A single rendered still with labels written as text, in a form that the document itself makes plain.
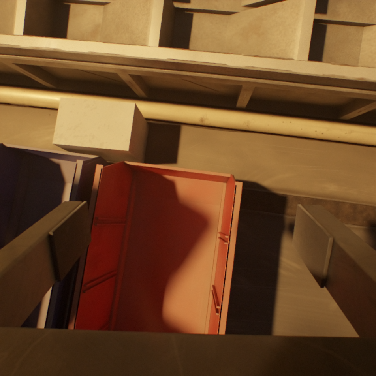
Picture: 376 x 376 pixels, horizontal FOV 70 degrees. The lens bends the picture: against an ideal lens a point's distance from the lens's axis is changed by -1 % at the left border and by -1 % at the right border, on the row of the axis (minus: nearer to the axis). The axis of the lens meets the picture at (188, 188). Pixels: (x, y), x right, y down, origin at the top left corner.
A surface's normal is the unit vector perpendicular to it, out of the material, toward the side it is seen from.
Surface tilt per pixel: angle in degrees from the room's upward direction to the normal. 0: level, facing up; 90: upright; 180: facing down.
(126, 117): 0
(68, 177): 29
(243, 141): 0
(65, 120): 0
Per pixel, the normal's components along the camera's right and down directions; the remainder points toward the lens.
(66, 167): -0.13, 0.36
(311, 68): -0.09, 0.04
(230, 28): -0.58, -0.03
